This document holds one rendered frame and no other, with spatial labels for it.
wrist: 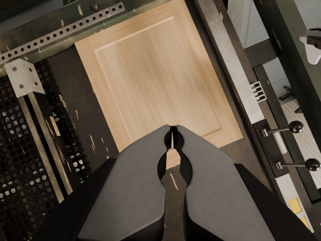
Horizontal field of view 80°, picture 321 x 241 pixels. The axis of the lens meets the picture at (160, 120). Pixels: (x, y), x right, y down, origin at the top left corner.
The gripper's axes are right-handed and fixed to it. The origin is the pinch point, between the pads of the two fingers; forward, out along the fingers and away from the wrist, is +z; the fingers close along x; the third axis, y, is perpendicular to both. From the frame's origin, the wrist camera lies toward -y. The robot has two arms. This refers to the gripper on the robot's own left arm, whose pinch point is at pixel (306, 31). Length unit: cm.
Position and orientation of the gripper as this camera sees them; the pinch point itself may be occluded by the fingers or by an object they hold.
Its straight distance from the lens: 51.6
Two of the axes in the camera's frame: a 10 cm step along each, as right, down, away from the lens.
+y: 3.4, 8.1, 4.7
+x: 9.2, -3.8, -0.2
